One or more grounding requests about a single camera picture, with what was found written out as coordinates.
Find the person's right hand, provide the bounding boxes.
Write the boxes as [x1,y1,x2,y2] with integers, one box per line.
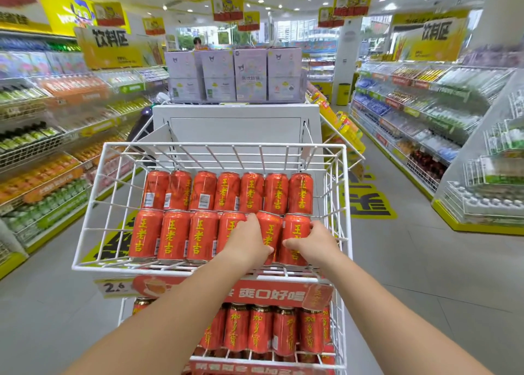
[282,220,349,270]

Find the long drinks shelf unit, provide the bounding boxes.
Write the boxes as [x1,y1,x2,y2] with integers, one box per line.
[0,30,171,282]
[349,59,517,202]

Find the rows of red cans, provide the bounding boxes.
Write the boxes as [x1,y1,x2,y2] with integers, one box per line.
[129,170,314,263]
[131,296,337,364]

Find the person's left hand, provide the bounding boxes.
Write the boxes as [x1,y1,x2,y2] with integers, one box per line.
[220,213,275,271]

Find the white pillar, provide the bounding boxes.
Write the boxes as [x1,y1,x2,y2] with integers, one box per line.
[331,17,364,106]

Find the person's right forearm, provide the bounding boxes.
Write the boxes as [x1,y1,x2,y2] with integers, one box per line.
[305,249,495,375]

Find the yellow zone sign board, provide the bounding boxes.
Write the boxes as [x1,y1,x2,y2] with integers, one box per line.
[394,16,470,63]
[75,26,145,70]

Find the yellow wall banner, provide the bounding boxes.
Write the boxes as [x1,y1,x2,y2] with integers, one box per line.
[32,0,132,37]

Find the person's left forearm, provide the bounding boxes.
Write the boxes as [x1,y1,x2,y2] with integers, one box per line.
[61,251,263,375]

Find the stack of pale purple boxes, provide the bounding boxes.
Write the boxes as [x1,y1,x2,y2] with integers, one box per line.
[165,47,308,104]

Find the group of hanging promo signs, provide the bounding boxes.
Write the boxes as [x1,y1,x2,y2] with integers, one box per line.
[142,0,408,36]

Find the wire shelf unit with bottles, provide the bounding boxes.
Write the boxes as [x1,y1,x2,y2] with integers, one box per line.
[431,69,524,237]

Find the white wire display rack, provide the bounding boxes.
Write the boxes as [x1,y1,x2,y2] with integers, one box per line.
[71,142,354,375]

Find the yellow black floor sticker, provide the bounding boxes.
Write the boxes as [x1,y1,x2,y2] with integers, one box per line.
[81,210,141,266]
[338,165,398,220]

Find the side shelf with yellow packets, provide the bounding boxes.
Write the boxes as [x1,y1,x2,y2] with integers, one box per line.
[305,82,367,164]

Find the white display stand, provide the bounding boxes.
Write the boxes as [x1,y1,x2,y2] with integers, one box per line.
[152,103,325,217]

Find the red price label strip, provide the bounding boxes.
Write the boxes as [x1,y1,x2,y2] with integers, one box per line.
[189,359,337,375]
[94,275,335,311]

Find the red drink can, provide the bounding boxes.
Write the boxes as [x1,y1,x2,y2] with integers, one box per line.
[279,213,313,267]
[256,211,284,266]

